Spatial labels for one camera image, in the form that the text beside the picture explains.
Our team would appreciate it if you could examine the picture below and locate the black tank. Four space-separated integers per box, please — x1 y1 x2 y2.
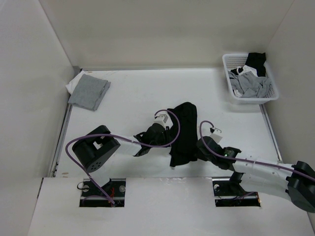
245 53 266 77
168 102 197 167

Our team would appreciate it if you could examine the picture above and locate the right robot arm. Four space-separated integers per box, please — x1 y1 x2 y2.
196 136 315 213

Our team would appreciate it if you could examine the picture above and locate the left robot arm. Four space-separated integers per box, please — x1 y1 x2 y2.
72 123 181 196

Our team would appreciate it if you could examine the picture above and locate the grey tank top in basket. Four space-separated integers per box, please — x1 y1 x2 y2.
228 71 271 98

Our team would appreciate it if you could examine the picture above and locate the folded grey tank top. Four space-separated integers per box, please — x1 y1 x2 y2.
68 74 111 111

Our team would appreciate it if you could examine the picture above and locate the white tank top in basket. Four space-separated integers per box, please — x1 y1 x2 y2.
231 65 257 98

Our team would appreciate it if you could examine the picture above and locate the folded white tank top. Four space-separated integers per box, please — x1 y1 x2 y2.
65 73 83 94

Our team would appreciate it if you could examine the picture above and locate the black tank top in basket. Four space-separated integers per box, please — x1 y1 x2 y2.
245 53 266 77

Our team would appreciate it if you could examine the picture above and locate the white plastic laundry basket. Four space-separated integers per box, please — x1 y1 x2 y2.
222 53 279 105

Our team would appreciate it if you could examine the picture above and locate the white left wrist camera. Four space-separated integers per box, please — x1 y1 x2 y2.
154 114 173 129

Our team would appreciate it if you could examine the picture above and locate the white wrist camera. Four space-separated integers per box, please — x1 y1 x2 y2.
154 114 173 129
210 127 222 144

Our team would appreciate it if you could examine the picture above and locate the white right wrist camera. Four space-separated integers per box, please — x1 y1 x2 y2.
210 127 222 144

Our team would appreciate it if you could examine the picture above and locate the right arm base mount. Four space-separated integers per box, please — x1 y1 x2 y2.
212 172 260 207

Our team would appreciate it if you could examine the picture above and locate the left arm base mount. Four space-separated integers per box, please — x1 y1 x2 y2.
77 179 126 207

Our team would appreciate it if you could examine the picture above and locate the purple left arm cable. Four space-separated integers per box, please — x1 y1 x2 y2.
65 109 182 205

